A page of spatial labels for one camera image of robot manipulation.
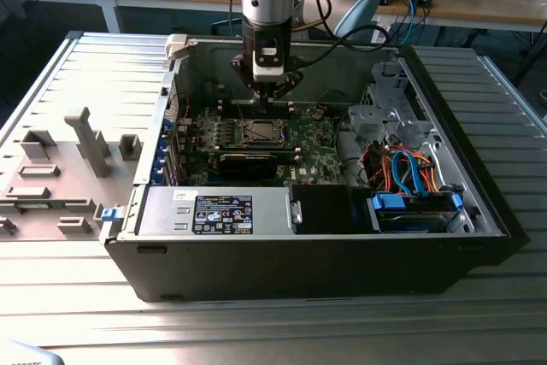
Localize beige case latch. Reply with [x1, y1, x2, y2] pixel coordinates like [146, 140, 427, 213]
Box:
[165, 34, 191, 61]

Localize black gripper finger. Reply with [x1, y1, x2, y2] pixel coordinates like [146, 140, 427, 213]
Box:
[230, 54, 268, 105]
[268, 68, 305, 106]

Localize orange wires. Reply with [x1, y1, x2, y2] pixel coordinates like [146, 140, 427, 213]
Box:
[365, 146, 444, 195]

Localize blue hanging cable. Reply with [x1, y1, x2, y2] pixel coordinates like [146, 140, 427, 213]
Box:
[401, 0, 422, 48]

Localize grey power supply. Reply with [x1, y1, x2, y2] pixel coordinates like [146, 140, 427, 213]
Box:
[136, 185, 297, 238]

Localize black open PC case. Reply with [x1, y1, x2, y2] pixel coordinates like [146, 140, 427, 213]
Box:
[98, 33, 531, 303]

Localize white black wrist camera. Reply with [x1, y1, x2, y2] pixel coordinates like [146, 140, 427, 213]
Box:
[251, 37, 286, 83]

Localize hard disk in blue carrier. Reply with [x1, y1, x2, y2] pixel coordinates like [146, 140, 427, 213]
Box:
[366, 191, 466, 234]

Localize RAM slot with black clips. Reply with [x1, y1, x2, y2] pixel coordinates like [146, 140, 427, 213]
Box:
[218, 113, 295, 120]

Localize black camera cable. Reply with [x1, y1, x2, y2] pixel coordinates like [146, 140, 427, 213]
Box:
[294, 24, 391, 69]

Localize black plastic shroud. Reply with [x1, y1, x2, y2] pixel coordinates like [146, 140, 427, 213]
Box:
[288, 184, 373, 236]

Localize blue wire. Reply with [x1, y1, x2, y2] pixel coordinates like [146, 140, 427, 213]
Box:
[391, 147, 428, 197]

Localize green motherboard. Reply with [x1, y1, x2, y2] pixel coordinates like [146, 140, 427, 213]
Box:
[177, 102, 350, 189]

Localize CPU socket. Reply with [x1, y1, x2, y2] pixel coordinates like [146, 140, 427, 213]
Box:
[240, 116, 292, 147]

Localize wire locking lever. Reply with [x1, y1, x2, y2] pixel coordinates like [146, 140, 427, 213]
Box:
[232, 88, 248, 127]

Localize grey parts rack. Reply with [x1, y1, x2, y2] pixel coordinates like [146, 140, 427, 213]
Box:
[0, 105, 143, 243]

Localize silver metal drive cage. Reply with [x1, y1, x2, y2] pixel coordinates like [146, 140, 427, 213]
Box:
[346, 61, 432, 144]

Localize silver green CPU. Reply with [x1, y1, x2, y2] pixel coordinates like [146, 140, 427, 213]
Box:
[251, 121, 278, 138]

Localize black graphics card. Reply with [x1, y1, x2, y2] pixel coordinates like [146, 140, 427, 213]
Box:
[217, 151, 279, 180]

